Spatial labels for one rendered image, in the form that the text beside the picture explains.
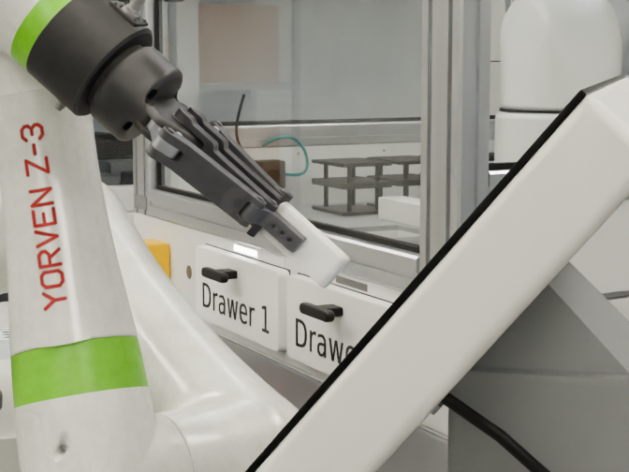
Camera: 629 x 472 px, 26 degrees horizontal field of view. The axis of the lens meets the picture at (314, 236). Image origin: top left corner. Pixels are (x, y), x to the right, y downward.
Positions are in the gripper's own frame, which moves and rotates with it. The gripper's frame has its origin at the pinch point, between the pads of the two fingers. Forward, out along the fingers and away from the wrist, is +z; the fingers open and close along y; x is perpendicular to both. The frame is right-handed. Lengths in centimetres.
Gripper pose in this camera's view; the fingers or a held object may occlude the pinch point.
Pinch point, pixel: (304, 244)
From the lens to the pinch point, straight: 108.0
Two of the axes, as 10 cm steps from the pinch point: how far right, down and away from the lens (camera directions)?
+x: -6.2, 7.4, 2.7
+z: 7.4, 6.6, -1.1
